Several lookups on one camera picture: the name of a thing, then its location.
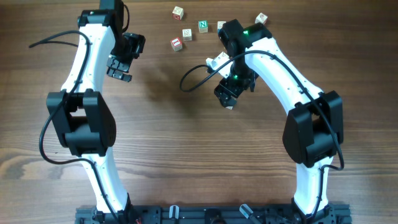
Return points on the blue sided picture block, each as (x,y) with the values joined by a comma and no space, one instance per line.
(220,25)

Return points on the red I block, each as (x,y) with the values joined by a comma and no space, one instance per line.
(176,44)

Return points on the far right picture block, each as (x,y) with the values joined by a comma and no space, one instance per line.
(261,18)

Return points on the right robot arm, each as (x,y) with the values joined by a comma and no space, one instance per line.
(313,130)

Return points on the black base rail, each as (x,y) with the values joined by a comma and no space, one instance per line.
(276,213)

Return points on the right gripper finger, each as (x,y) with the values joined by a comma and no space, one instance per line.
(228,102)
(222,94)

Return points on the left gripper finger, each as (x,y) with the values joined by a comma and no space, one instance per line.
(118,75)
(120,65)

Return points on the green N block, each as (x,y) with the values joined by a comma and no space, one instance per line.
(203,26)

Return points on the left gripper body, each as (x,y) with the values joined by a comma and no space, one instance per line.
(130,47)

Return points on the white picture block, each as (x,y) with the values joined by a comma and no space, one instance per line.
(187,35)

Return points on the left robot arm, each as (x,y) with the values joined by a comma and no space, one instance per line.
(82,120)

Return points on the red six block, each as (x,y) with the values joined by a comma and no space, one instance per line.
(177,13)

